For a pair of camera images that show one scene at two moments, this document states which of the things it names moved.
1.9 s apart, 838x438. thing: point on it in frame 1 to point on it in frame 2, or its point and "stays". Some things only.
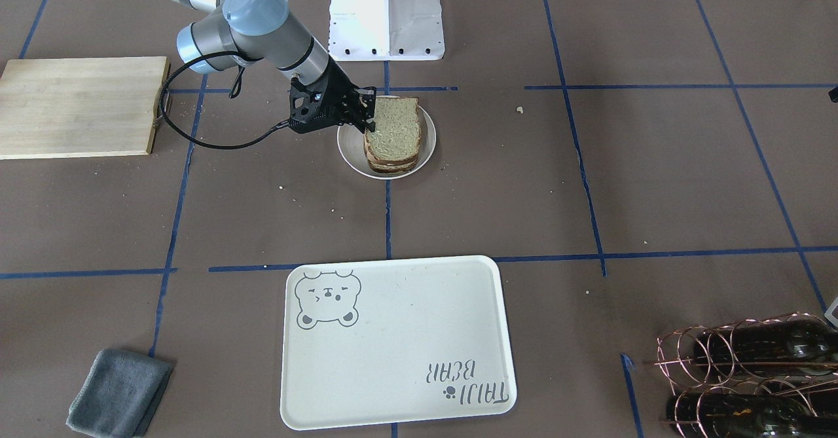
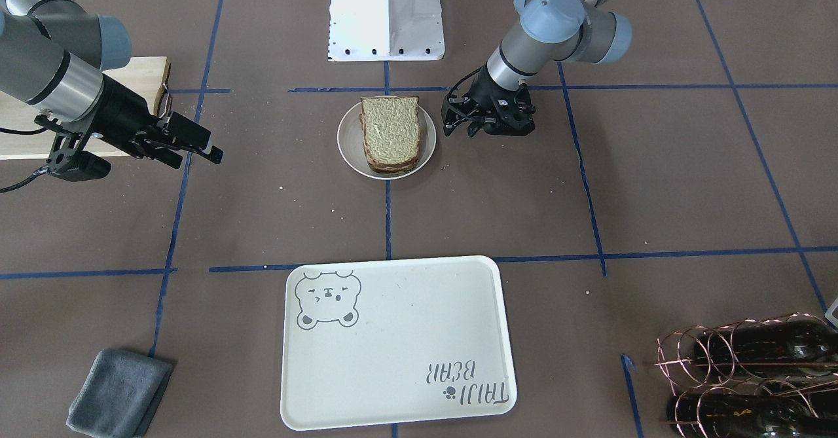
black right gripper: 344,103 to 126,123
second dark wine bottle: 739,416 stays
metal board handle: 165,105 stays
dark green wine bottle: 804,347 stays
